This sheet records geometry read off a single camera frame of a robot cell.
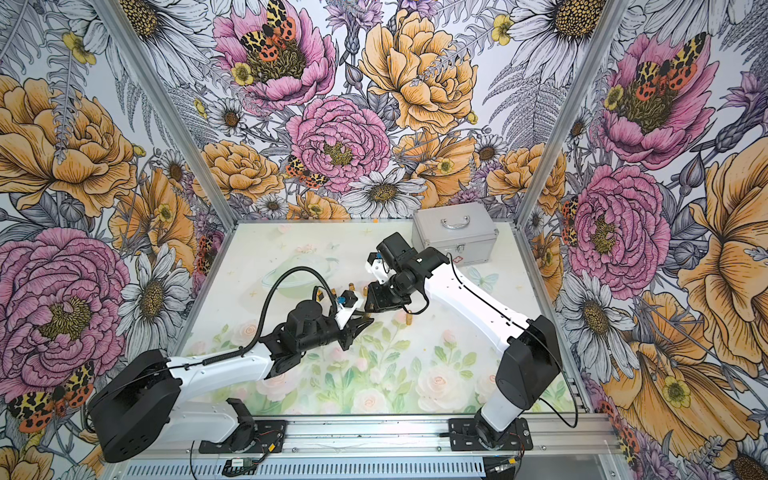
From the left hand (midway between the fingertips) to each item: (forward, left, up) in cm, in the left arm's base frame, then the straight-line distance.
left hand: (368, 322), depth 81 cm
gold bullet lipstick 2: (+2, 0, +12) cm, 12 cm away
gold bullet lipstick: (+16, +6, -7) cm, 19 cm away
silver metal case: (+30, -31, +3) cm, 43 cm away
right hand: (-1, -2, +7) cm, 7 cm away
